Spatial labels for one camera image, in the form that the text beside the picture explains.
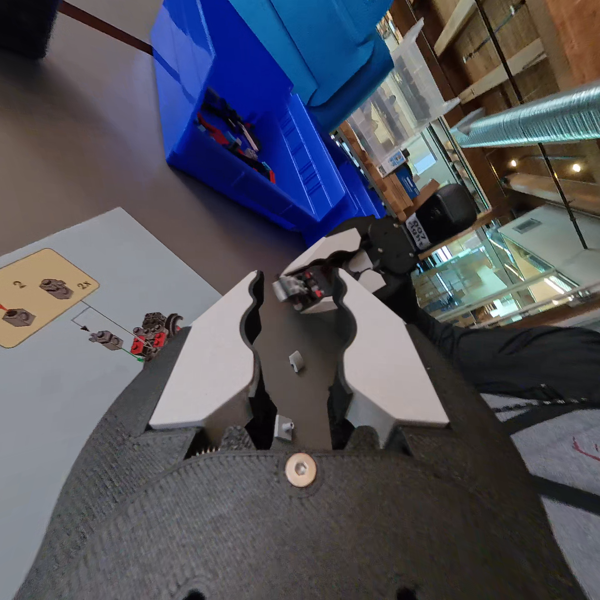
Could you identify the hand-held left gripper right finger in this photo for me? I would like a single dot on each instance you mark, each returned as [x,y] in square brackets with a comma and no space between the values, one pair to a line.
[393,375]

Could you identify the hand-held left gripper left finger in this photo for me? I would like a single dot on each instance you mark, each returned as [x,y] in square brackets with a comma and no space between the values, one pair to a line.
[211,370]

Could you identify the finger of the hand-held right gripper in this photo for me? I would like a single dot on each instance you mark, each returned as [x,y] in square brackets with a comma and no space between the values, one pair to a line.
[328,248]
[372,281]

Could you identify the grey brick model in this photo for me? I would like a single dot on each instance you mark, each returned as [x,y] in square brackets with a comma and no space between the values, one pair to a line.
[300,286]

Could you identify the small grey brick piece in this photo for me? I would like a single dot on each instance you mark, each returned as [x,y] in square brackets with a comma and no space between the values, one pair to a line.
[296,361]
[284,427]

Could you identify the grey desk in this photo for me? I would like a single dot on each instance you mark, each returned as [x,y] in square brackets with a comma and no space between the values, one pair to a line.
[93,140]

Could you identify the blue printed box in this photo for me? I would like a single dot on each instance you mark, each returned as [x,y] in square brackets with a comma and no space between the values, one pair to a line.
[408,183]

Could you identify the brick instruction booklet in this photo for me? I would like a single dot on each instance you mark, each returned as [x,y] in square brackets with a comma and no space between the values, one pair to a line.
[70,398]

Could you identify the pile of loose bricks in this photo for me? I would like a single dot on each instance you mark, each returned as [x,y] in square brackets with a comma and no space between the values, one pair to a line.
[229,131]

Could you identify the clear plastic storage rack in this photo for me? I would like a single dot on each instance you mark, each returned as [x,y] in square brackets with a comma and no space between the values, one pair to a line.
[403,93]

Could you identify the metal ceiling pipe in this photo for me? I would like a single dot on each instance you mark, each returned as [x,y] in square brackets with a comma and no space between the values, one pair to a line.
[529,117]

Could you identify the blue felt bag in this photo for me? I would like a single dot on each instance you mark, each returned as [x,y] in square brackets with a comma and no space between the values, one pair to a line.
[318,47]

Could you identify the person's grey shirt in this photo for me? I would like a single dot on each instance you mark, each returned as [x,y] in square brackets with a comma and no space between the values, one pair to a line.
[562,539]

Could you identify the black charger case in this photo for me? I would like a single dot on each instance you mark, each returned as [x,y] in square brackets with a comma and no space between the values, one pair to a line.
[23,23]

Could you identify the silver ventilation duct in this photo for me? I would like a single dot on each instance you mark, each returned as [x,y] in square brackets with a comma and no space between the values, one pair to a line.
[539,122]

